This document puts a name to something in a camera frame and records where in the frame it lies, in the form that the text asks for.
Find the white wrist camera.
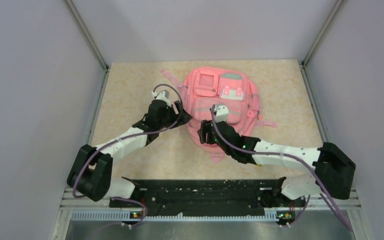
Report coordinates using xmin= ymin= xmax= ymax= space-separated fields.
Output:
xmin=151 ymin=90 xmax=172 ymax=107
xmin=210 ymin=103 xmax=230 ymax=123

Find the left aluminium corner post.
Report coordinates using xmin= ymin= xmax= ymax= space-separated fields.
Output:
xmin=62 ymin=0 xmax=109 ymax=71

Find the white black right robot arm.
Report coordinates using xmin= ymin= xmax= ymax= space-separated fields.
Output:
xmin=197 ymin=120 xmax=356 ymax=206

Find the pink student backpack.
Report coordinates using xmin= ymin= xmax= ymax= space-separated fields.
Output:
xmin=161 ymin=66 xmax=277 ymax=164

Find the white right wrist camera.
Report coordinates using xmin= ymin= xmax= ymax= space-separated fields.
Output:
xmin=210 ymin=103 xmax=230 ymax=123

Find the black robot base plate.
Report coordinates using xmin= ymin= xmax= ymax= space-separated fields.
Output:
xmin=109 ymin=178 xmax=307 ymax=218

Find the aluminium corner post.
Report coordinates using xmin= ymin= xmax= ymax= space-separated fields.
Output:
xmin=62 ymin=0 xmax=109 ymax=71
xmin=301 ymin=0 xmax=348 ymax=69

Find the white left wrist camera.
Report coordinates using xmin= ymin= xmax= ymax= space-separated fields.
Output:
xmin=151 ymin=90 xmax=172 ymax=107

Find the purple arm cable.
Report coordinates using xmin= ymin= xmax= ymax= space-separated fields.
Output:
xmin=210 ymin=107 xmax=354 ymax=232
xmin=72 ymin=83 xmax=184 ymax=229

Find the right aluminium corner post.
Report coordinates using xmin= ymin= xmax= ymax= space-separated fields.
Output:
xmin=301 ymin=0 xmax=348 ymax=69

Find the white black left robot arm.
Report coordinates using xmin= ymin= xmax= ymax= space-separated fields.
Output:
xmin=66 ymin=100 xmax=192 ymax=207

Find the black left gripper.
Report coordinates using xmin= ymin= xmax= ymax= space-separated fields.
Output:
xmin=157 ymin=100 xmax=192 ymax=129

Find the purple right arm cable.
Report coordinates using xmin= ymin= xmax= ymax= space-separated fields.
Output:
xmin=210 ymin=107 xmax=354 ymax=232

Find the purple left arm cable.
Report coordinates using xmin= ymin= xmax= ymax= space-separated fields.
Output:
xmin=72 ymin=83 xmax=184 ymax=229

